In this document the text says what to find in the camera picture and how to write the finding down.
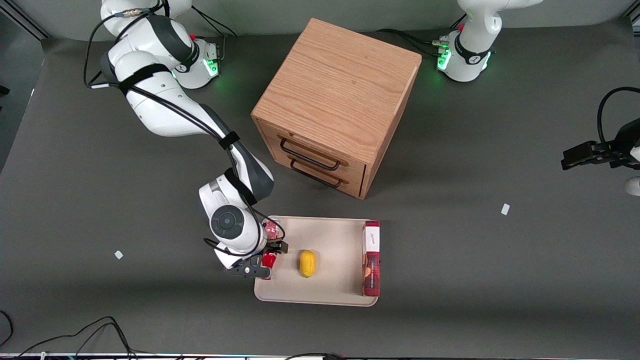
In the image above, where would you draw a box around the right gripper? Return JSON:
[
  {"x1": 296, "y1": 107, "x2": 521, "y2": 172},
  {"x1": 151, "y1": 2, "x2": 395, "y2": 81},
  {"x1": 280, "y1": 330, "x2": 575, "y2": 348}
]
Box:
[{"x1": 214, "y1": 240, "x2": 290, "y2": 271}]

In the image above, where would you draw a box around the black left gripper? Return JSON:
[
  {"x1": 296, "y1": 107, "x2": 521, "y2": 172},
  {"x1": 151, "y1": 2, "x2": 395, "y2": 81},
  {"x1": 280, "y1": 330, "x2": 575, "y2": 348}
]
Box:
[{"x1": 561, "y1": 117, "x2": 640, "y2": 171}]

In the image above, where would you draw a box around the red can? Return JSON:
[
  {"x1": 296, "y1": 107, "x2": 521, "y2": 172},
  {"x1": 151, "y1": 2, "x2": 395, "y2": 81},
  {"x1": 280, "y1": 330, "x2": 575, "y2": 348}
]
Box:
[{"x1": 260, "y1": 219, "x2": 281, "y2": 281}]

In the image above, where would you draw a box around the cream plastic tray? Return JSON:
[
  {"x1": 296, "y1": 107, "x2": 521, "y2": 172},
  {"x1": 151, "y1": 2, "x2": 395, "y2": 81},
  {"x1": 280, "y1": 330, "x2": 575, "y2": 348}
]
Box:
[{"x1": 253, "y1": 215, "x2": 381, "y2": 307}]

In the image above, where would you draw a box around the yellow lemon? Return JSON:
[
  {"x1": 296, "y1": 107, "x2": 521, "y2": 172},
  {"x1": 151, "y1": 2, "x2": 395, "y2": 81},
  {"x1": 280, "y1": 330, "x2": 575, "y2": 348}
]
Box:
[{"x1": 299, "y1": 249, "x2": 318, "y2": 279}]

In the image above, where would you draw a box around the wooden drawer front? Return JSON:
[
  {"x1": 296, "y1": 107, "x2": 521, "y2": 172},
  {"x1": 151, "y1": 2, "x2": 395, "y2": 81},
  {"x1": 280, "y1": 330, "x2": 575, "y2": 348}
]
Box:
[
  {"x1": 272, "y1": 150, "x2": 367, "y2": 199},
  {"x1": 257, "y1": 120, "x2": 369, "y2": 173}
]

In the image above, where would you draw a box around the red snack box white label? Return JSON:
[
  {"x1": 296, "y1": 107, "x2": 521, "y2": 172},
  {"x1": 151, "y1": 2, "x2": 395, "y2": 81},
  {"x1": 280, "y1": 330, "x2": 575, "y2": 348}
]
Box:
[{"x1": 361, "y1": 220, "x2": 381, "y2": 298}]

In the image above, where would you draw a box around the wooden drawer cabinet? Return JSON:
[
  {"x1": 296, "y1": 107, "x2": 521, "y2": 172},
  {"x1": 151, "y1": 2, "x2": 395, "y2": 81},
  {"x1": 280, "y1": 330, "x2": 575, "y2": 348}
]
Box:
[{"x1": 250, "y1": 18, "x2": 423, "y2": 200}]

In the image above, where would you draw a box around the black cable loop left gripper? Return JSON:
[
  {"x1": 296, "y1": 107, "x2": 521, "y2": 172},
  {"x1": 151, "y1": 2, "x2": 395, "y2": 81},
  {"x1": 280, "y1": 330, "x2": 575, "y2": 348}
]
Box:
[{"x1": 596, "y1": 86, "x2": 640, "y2": 148}]

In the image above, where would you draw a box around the black metal drawer handle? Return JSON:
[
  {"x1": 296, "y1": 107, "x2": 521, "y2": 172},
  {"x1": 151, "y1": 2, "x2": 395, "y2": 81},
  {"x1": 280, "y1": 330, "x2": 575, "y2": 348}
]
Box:
[
  {"x1": 289, "y1": 159, "x2": 349, "y2": 189},
  {"x1": 279, "y1": 137, "x2": 349, "y2": 171}
]

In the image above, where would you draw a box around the black cable at table edge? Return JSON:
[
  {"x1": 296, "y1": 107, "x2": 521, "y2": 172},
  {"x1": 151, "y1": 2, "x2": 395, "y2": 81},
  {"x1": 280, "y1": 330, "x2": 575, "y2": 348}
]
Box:
[{"x1": 284, "y1": 352, "x2": 346, "y2": 360}]

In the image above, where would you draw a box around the black cable along right arm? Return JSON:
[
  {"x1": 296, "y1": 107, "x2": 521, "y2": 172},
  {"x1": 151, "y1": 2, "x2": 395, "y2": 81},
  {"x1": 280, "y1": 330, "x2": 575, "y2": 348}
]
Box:
[{"x1": 83, "y1": 0, "x2": 287, "y2": 258}]

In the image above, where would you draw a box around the long black floor cable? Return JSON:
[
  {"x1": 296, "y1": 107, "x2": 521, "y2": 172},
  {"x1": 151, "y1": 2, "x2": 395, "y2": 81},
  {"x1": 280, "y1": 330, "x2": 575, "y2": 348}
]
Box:
[{"x1": 12, "y1": 316, "x2": 138, "y2": 360}]

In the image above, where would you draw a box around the black cable left arm base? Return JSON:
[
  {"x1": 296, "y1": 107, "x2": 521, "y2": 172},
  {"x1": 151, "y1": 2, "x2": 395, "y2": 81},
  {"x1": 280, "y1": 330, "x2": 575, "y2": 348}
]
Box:
[{"x1": 375, "y1": 28, "x2": 443, "y2": 56}]

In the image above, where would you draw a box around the black cable arm base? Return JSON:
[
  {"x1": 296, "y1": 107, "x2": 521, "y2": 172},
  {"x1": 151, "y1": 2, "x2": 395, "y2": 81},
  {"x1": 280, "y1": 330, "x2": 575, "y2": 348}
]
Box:
[
  {"x1": 375, "y1": 28, "x2": 443, "y2": 56},
  {"x1": 191, "y1": 6, "x2": 240, "y2": 61}
]

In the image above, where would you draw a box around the black cable right arm base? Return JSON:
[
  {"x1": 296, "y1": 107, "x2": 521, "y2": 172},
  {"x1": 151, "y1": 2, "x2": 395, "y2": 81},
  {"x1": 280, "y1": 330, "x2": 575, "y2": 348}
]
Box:
[{"x1": 191, "y1": 6, "x2": 240, "y2": 61}]

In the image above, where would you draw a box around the short black curved cable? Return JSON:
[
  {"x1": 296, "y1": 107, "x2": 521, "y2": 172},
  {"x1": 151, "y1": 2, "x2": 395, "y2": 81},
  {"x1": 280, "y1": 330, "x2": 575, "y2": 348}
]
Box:
[{"x1": 0, "y1": 310, "x2": 14, "y2": 347}]

